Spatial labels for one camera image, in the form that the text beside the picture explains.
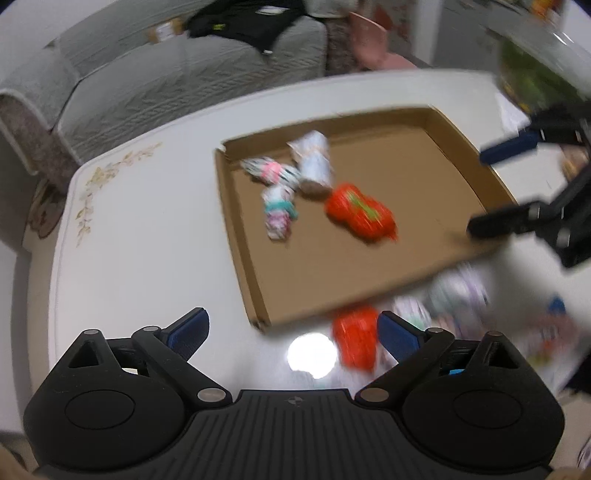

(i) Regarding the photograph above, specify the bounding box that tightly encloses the red snack packet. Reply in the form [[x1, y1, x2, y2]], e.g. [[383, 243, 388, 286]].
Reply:
[[332, 306, 382, 372]]

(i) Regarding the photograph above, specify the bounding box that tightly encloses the white roll with pink band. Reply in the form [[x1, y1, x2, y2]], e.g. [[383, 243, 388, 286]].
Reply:
[[240, 157, 303, 191]]

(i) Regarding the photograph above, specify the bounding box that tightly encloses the green plastic bag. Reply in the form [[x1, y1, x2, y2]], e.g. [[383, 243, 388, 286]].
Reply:
[[496, 39, 583, 114]]

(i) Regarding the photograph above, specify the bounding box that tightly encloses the grey covered sofa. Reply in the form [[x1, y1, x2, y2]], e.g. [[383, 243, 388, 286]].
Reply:
[[0, 0, 356, 177]]

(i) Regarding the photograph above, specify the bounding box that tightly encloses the pale blue white sock roll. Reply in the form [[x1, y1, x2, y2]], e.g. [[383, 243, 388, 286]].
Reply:
[[287, 130, 334, 200]]

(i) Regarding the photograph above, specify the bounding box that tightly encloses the pale multicoloured cloth bundle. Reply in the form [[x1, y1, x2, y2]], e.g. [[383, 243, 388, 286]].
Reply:
[[522, 295, 579, 366]]

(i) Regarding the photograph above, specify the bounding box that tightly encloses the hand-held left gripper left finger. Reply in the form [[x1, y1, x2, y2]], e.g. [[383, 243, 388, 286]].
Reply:
[[55, 307, 232, 405]]

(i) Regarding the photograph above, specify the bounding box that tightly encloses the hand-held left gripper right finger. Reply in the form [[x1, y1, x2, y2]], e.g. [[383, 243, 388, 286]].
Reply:
[[353, 310, 532, 404]]

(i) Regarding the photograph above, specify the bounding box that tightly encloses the patterned floor mat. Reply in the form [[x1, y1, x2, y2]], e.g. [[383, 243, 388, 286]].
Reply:
[[28, 178, 70, 238]]

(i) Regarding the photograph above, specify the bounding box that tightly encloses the shallow cardboard box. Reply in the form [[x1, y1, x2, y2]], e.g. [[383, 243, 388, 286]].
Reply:
[[215, 106, 520, 332]]

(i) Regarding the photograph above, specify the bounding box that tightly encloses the red bundle with green band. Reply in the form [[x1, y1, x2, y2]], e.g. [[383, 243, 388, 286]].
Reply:
[[324, 183, 399, 245]]

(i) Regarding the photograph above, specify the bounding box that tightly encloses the small striped cloth bundle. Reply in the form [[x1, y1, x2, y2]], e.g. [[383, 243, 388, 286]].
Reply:
[[261, 185, 298, 241]]

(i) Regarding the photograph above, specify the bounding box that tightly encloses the small cardboard parcel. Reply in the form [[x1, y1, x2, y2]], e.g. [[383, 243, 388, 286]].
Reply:
[[147, 18, 186, 45]]

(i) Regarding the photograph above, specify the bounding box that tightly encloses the pink plastic stool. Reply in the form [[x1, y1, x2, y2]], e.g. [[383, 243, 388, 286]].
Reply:
[[348, 11, 416, 72]]

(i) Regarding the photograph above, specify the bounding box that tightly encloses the black clothing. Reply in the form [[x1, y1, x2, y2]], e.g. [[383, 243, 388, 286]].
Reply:
[[187, 0, 308, 55]]

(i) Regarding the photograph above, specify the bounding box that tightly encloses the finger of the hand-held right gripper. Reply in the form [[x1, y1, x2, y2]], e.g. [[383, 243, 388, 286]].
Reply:
[[479, 102, 591, 165], [466, 166, 591, 269]]

